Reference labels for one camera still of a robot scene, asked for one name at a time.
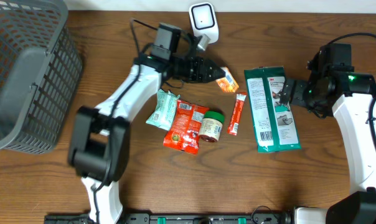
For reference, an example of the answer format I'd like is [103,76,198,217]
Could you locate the white barcode scanner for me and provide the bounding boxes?
[189,2,219,44]

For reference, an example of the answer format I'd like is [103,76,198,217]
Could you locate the green product pouch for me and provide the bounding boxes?
[244,67,301,153]

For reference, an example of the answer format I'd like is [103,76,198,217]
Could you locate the green lid spice jar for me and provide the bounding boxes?
[199,111,225,142]

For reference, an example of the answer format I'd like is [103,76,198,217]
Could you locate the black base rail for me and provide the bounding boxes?
[44,212,291,224]

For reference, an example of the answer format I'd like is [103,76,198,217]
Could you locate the small orange box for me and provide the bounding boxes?
[216,67,239,93]

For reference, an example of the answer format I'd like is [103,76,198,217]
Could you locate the grey plastic mesh basket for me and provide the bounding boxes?
[0,0,83,154]

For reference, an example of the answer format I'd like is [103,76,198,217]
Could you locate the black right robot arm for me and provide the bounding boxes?
[281,72,376,223]

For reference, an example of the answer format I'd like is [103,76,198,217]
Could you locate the mint green wipes pack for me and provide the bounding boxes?
[146,90,180,131]

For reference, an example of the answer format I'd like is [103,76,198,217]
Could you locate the red sachet stick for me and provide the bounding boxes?
[227,92,247,136]

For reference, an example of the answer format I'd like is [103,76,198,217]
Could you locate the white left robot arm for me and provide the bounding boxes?
[67,32,225,223]

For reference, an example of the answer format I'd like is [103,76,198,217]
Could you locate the orange snack packet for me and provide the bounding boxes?
[163,100,209,154]

